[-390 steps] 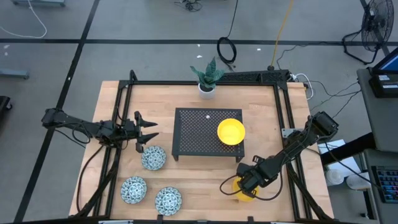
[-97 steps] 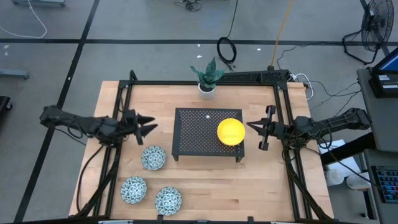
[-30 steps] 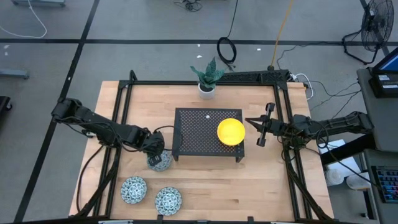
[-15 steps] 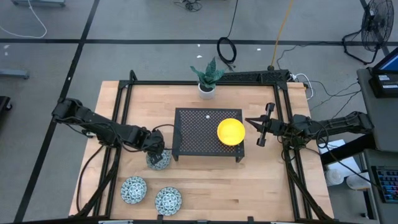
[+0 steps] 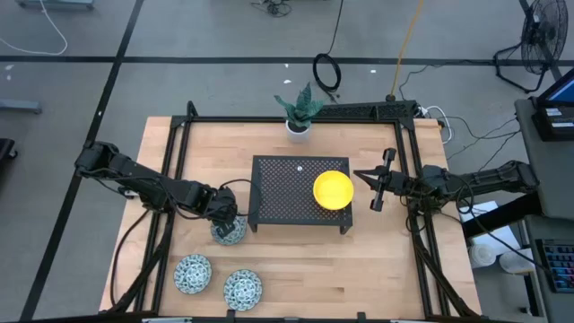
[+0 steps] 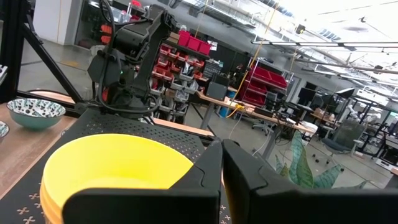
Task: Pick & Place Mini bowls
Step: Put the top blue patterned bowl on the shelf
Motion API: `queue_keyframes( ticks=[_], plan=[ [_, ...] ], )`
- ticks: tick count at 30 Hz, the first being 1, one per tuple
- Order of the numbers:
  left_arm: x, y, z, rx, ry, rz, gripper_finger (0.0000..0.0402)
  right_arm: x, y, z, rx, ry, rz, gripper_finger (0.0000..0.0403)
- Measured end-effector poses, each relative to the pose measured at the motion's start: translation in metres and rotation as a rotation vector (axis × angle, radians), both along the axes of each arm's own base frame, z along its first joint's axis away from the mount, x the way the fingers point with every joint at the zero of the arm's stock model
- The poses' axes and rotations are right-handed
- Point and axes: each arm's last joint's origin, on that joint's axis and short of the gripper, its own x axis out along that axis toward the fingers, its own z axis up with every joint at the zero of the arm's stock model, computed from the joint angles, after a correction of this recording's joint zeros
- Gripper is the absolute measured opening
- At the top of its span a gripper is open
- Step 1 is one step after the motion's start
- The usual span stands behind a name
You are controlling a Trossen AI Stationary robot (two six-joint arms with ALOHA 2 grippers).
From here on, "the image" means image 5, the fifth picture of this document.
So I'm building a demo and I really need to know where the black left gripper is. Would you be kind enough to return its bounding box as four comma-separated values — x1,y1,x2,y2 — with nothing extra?
196,183,239,240

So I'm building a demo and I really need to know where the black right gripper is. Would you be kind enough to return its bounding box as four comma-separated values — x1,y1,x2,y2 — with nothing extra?
352,148,427,213

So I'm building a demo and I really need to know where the teal patterned mini bowl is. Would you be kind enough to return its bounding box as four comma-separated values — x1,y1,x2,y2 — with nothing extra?
210,214,248,247
222,268,264,312
172,253,213,295

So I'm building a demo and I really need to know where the black perforated metal shelf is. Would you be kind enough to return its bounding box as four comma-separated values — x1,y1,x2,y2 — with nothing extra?
248,154,354,235

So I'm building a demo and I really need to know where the black perforated beam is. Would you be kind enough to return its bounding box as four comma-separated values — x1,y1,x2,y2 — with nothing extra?
313,100,417,123

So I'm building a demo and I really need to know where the white plant pot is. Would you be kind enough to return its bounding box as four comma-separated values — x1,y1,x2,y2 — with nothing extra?
285,119,311,144

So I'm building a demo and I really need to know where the green snake plant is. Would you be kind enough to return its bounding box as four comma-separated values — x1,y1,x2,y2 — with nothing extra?
274,82,325,131

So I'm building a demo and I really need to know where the white round cup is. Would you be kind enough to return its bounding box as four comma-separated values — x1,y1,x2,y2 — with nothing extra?
499,249,535,275
468,243,497,269

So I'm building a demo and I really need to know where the white paper sheet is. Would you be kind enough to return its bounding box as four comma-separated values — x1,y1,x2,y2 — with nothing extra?
457,200,522,259

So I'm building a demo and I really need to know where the grey desk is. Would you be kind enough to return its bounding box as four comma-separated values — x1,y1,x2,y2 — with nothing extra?
514,97,574,323

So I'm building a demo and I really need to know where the black electronic device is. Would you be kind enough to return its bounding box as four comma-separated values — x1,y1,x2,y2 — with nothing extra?
531,101,574,143

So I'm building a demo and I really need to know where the keyboard with coloured keys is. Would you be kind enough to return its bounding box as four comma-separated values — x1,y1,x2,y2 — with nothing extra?
535,238,574,293

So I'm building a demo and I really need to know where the laptop with blue screen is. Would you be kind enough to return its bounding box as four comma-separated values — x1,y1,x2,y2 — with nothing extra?
536,66,574,105

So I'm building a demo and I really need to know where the black floor fan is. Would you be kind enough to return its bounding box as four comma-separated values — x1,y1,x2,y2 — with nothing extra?
492,0,570,94

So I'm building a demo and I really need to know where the black chair base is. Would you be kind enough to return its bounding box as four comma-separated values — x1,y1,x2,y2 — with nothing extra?
0,137,18,162

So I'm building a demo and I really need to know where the grey stand foot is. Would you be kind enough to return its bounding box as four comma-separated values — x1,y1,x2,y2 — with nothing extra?
0,99,42,114

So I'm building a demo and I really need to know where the black aluminium table frame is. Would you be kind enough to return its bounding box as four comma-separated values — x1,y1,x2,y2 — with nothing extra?
99,100,483,323

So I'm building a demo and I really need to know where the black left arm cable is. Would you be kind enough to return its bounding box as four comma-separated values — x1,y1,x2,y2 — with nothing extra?
109,178,262,310

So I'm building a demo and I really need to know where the black coiled cable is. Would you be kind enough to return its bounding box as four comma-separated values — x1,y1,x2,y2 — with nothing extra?
311,0,345,102

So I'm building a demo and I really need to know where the yellow hanging cable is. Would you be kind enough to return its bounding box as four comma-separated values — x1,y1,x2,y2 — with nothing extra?
389,0,425,100

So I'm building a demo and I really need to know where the black tangled cable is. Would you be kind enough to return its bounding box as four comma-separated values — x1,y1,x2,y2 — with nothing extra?
249,0,293,18

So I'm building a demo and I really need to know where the white floor cable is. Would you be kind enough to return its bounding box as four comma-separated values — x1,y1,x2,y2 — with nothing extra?
0,0,69,57

